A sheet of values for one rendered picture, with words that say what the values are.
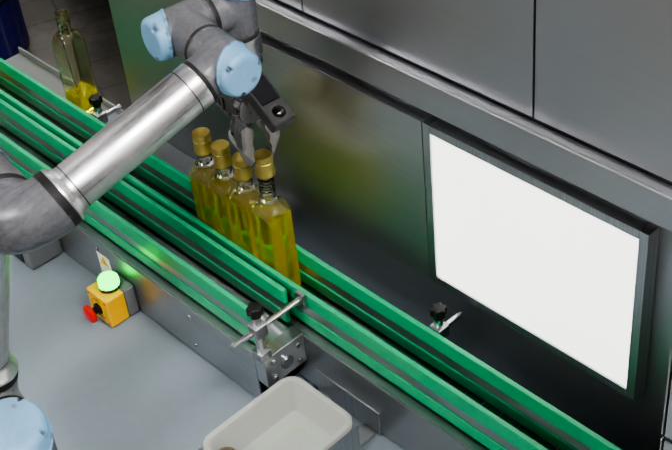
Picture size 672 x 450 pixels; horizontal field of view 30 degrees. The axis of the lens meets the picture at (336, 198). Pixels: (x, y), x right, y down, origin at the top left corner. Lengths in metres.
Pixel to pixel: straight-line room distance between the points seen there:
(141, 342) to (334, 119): 0.64
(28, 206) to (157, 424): 0.68
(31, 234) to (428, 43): 0.66
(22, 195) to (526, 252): 0.77
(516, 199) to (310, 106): 0.47
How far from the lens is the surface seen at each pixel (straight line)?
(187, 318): 2.41
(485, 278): 2.11
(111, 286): 2.52
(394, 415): 2.20
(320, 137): 2.25
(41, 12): 5.28
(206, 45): 1.90
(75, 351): 2.55
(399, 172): 2.12
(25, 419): 2.08
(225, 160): 2.28
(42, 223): 1.83
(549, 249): 1.95
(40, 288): 2.71
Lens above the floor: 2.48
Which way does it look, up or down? 39 degrees down
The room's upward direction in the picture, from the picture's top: 6 degrees counter-clockwise
